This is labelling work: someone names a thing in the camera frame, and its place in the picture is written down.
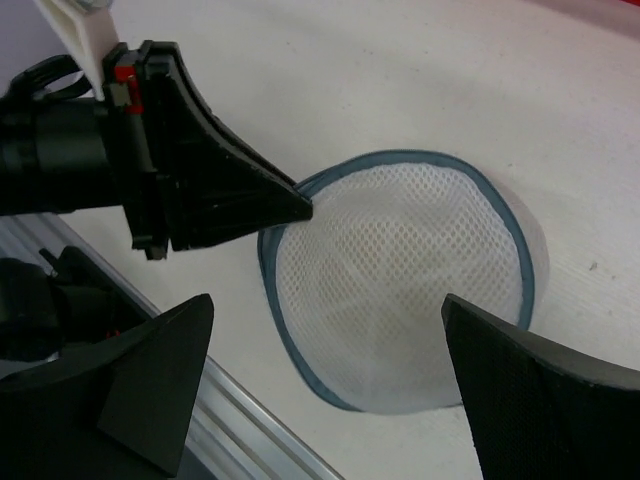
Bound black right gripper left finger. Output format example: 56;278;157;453
1;294;214;479

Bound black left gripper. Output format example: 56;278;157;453
102;42;313;260

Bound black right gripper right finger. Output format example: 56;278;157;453
441;294;639;479

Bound white mesh laundry bag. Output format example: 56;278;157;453
257;150;550;415

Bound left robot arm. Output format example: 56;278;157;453
1;41;313;260

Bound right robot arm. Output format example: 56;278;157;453
1;247;639;479

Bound aluminium frame rail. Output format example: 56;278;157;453
1;214;337;479

